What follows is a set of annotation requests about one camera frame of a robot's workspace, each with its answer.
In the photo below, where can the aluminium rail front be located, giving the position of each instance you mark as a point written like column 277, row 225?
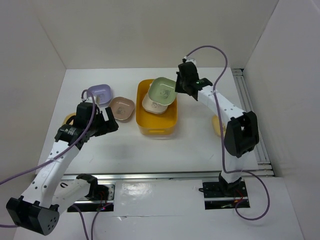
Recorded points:
column 165, row 176

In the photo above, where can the aluminium rail right side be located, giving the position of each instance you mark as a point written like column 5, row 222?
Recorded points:
column 260, row 150

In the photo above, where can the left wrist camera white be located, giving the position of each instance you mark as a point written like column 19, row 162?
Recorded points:
column 91, row 100

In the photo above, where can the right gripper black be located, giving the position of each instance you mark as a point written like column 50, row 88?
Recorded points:
column 178, row 88

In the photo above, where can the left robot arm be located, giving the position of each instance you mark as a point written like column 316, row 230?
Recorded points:
column 39, row 207

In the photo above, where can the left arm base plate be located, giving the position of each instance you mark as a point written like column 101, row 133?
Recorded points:
column 103, row 200

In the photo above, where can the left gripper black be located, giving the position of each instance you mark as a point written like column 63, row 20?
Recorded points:
column 108, row 126

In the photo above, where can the lavender plate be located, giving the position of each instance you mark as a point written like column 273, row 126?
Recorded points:
column 102, row 93

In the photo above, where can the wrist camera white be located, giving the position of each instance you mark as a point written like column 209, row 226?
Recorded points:
column 91, row 100
column 189, row 59

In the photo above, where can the yellow plastic bin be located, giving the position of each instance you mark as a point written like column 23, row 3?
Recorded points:
column 151, row 124

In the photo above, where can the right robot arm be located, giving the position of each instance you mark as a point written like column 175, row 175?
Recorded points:
column 238, row 128

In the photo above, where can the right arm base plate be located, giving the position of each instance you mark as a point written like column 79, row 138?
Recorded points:
column 215, row 199

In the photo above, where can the aluminium rail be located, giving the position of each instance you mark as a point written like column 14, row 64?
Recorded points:
column 165, row 176
column 260, row 150

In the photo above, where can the brown pink plate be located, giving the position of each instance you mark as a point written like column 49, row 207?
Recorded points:
column 122, row 108

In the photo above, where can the green plate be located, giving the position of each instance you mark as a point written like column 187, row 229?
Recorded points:
column 162, row 91

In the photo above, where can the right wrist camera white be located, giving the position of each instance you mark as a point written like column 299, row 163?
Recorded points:
column 189, row 59

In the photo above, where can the cream plate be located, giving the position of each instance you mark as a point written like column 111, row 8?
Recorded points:
column 152, row 106

